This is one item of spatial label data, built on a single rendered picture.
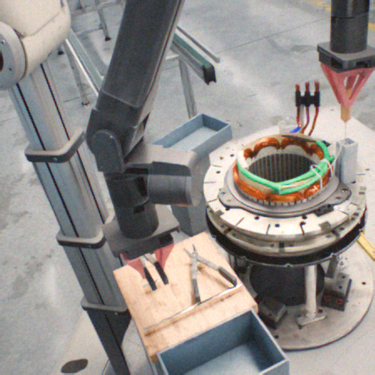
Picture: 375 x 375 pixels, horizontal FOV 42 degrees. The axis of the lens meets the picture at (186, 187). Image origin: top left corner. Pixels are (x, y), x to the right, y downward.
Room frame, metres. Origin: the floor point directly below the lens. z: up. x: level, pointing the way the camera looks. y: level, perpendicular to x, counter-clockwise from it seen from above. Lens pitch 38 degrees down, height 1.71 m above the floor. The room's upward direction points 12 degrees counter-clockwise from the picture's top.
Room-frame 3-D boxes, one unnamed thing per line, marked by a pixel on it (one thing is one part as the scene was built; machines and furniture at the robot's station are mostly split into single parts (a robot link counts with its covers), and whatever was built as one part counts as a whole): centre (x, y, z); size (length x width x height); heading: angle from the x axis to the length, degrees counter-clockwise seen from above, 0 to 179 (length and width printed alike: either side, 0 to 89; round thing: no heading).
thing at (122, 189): (0.52, 0.07, 1.33); 0.07 x 0.06 x 0.07; 67
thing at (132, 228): (0.53, 0.08, 1.27); 0.10 x 0.07 x 0.07; 107
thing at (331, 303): (0.67, -0.28, 0.81); 0.08 x 0.05 x 0.02; 146
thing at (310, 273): (0.63, -0.21, 0.91); 0.02 x 0.02 x 0.21
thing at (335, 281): (0.68, -0.28, 0.85); 0.06 x 0.04 x 0.05; 146
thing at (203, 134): (1.02, -0.01, 0.92); 0.25 x 0.11 x 0.28; 125
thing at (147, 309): (0.56, 0.05, 1.05); 0.20 x 0.19 x 0.02; 17
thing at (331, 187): (0.75, -0.19, 1.05); 0.22 x 0.22 x 0.12
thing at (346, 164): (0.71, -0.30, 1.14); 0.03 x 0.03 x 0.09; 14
